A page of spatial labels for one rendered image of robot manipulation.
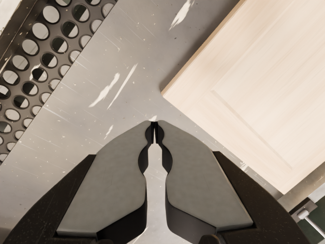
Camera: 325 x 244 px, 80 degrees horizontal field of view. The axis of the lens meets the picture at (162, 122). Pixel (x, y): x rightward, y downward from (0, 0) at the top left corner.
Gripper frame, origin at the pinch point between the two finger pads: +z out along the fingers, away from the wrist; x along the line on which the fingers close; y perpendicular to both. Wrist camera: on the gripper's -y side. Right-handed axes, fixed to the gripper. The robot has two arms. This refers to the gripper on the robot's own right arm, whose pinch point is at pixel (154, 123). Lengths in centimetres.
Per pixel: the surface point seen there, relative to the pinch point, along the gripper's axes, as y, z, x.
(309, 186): 32, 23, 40
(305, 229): 56, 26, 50
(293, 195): 36, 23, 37
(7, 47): -3.0, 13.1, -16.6
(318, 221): 53, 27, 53
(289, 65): 1.3, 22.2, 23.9
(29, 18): -5.9, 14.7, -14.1
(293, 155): 21.8, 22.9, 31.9
